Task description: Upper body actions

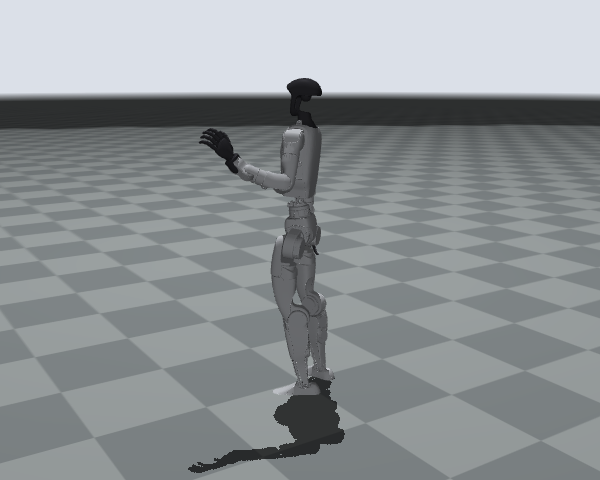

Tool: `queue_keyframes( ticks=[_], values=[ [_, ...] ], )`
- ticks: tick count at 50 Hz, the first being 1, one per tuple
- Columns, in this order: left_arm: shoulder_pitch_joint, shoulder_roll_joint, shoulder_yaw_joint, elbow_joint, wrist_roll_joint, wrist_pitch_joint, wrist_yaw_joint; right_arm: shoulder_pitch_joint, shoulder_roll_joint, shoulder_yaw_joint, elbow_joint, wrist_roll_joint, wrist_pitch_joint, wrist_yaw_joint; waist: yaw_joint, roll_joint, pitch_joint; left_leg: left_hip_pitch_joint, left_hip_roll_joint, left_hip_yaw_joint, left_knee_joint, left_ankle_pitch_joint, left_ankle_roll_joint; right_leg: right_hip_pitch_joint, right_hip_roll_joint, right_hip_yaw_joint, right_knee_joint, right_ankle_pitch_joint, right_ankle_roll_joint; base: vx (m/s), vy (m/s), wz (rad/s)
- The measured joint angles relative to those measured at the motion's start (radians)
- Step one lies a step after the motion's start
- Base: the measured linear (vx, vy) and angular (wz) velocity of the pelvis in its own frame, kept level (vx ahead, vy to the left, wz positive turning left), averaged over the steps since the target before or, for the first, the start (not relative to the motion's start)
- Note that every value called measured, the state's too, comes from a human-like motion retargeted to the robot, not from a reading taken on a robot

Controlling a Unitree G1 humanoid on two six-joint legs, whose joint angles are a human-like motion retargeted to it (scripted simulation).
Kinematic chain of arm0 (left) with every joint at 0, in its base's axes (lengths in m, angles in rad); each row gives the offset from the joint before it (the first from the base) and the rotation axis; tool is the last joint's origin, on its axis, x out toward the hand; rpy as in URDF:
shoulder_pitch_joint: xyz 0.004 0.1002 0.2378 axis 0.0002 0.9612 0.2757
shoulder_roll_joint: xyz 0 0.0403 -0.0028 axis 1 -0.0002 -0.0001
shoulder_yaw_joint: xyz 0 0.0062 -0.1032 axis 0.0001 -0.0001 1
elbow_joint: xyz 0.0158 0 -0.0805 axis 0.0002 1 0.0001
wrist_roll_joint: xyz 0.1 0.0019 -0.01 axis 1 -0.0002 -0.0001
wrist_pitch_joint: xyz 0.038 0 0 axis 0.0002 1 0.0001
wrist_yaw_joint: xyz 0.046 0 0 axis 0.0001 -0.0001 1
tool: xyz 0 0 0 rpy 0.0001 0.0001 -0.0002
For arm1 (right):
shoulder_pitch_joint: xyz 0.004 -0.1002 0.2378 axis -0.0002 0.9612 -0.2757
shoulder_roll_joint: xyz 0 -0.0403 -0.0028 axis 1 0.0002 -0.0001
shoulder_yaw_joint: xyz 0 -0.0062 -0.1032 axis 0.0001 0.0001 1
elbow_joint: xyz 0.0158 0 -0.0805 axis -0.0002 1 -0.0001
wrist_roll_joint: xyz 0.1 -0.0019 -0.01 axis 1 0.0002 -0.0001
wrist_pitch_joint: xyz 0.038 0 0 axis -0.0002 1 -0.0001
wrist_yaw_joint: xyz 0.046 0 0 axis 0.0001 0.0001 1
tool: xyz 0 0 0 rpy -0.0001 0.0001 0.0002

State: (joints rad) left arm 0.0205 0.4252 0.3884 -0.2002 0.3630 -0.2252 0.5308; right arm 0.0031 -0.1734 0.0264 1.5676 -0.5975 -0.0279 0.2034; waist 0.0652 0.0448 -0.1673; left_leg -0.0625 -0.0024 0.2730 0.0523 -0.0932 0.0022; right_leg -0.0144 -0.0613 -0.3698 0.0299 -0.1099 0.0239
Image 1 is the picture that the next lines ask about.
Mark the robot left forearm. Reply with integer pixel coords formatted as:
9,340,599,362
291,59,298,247
229,157,291,190

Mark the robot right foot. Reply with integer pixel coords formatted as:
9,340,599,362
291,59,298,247
307,364,334,380

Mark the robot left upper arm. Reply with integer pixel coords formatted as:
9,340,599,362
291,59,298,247
274,129,305,194

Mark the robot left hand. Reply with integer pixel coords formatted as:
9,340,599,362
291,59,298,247
199,128,241,174

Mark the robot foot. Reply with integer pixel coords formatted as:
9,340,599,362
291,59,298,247
272,381,321,395
307,364,334,380

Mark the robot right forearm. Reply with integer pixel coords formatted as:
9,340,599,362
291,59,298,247
304,190,316,213

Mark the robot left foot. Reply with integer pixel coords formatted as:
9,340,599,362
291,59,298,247
272,381,321,395

